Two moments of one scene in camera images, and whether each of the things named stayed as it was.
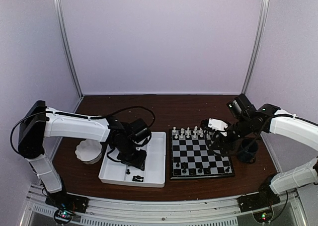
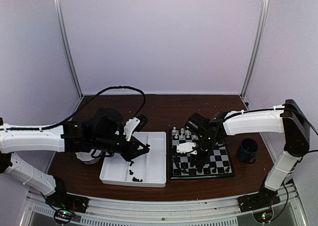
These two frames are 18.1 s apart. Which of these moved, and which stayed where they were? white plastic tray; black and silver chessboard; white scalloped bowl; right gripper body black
Moved: right gripper body black
Stayed: white scalloped bowl; black and silver chessboard; white plastic tray
